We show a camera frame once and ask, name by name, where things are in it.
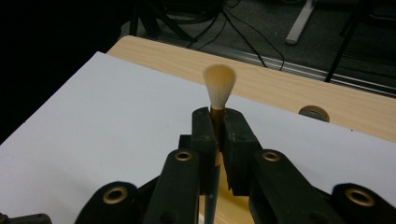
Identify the dark-handled brush with pale bristles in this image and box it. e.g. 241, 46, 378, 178
203, 63, 237, 224

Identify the white stand foot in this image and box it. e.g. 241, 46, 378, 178
285, 0, 316, 46

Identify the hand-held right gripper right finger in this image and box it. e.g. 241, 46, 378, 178
221, 108, 347, 224

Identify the black cable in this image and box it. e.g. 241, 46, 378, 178
228, 8, 286, 72
221, 8, 269, 68

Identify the black stand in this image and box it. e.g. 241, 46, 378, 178
130, 0, 198, 44

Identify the black tripod leg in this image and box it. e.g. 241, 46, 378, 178
324, 6, 366, 84

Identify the metal floor rail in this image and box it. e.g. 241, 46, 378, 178
157, 32, 396, 96

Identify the round table cable grommet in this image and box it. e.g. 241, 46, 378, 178
298, 105, 331, 123

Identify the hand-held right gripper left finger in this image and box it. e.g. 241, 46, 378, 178
143, 106, 219, 224

